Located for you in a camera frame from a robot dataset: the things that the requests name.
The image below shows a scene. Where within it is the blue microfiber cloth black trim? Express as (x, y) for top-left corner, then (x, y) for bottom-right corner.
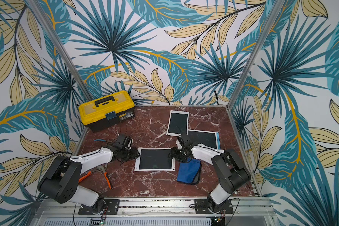
(177, 159), (202, 185)

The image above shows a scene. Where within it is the white drawing tablet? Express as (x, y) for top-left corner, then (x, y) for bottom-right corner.
(134, 148), (175, 171)
(166, 110), (189, 136)

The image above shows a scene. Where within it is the white drawing tablet front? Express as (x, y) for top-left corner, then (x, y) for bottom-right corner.
(166, 110), (189, 136)

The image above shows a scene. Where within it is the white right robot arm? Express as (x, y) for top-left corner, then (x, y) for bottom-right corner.
(169, 133), (251, 214)

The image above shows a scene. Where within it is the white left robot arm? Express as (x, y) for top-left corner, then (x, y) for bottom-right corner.
(37, 134), (140, 215)

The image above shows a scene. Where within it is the blue framed drawing tablet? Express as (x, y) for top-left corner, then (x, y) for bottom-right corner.
(188, 130), (220, 149)

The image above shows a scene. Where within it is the yellow black toolbox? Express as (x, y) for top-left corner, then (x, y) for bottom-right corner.
(79, 90), (135, 132)

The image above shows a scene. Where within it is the orange handled cutter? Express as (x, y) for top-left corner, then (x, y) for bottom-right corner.
(78, 166), (112, 189)

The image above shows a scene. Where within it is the left aluminium corner post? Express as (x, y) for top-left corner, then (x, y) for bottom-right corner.
(27, 0), (93, 101)

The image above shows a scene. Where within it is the aluminium corner post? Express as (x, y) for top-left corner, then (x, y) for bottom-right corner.
(227, 0), (285, 111)
(27, 0), (93, 101)

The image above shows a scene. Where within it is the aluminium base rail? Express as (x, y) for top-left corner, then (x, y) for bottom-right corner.
(31, 197), (280, 226)

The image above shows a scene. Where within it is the right aluminium corner post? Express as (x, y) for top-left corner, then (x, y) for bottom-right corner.
(227, 0), (285, 111)

